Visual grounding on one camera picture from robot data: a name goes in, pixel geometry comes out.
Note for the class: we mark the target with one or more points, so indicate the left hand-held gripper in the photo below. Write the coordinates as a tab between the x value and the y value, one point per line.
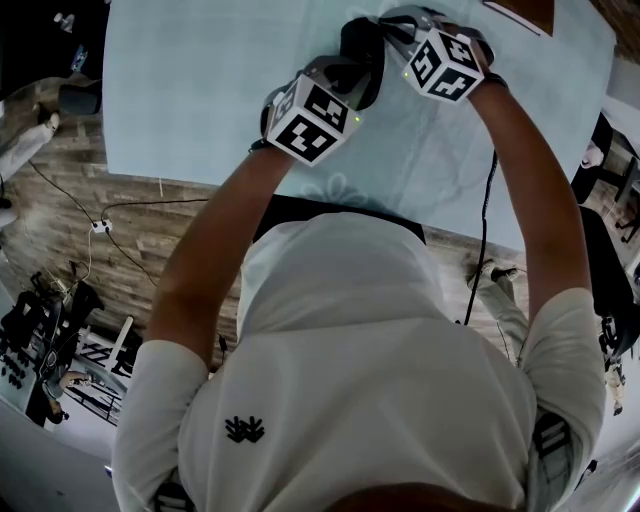
305	125

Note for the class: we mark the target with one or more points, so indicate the person's left forearm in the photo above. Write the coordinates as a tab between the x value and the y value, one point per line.
220	235

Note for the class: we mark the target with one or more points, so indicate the person's white shirt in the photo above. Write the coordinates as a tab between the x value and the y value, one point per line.
350	375

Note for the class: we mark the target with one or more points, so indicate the black glasses case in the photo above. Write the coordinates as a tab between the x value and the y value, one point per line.
362	55

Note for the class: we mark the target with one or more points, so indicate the black wristband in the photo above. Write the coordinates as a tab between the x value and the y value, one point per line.
497	80

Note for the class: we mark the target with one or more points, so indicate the brown board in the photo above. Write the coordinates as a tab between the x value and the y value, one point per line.
525	12

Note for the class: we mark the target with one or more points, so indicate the person's right forearm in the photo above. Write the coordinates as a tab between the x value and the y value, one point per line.
520	175

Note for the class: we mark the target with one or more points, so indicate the light blue floral tablecloth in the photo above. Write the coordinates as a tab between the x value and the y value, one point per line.
200	100

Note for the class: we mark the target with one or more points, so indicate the person's black trousers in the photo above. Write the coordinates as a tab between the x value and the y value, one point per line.
285	215

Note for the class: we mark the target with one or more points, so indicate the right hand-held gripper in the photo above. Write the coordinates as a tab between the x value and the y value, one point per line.
442	62

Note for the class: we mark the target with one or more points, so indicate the white power strip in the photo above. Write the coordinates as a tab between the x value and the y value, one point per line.
101	226

